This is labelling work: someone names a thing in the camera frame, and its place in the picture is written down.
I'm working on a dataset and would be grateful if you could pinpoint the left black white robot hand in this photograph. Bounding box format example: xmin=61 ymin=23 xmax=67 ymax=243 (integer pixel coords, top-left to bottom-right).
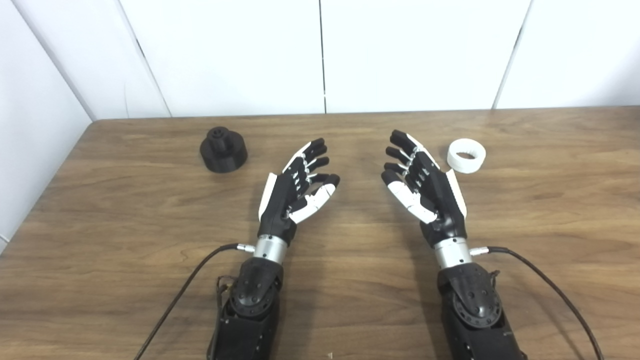
xmin=257 ymin=138 xmax=341 ymax=247

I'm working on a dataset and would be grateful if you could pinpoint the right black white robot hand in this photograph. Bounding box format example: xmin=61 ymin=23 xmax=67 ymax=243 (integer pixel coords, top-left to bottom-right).
xmin=381 ymin=129 xmax=468 ymax=248

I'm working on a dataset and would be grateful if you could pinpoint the white toothed ring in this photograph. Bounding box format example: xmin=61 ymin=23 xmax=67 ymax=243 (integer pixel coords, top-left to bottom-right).
xmin=447 ymin=138 xmax=487 ymax=174

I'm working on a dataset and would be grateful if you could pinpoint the round black stepped part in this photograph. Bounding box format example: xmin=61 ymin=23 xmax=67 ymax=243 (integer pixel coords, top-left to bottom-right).
xmin=199 ymin=126 xmax=249 ymax=174

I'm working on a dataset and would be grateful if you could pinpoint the thin left arm wire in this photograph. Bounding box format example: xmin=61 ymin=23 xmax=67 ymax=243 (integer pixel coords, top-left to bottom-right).
xmin=212 ymin=274 xmax=236 ymax=351

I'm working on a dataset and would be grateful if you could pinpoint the thick black right wrist cable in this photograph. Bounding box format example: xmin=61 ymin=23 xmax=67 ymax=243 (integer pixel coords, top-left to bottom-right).
xmin=470 ymin=245 xmax=606 ymax=360

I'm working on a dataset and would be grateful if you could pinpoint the thick black wrist cable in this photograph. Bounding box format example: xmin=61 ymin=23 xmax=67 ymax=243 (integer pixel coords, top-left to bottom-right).
xmin=133 ymin=242 xmax=256 ymax=360
xmin=470 ymin=245 xmax=606 ymax=360

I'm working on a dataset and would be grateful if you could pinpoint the thick black left wrist cable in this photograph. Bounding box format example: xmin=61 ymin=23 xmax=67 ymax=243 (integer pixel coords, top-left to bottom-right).
xmin=133 ymin=242 xmax=256 ymax=360

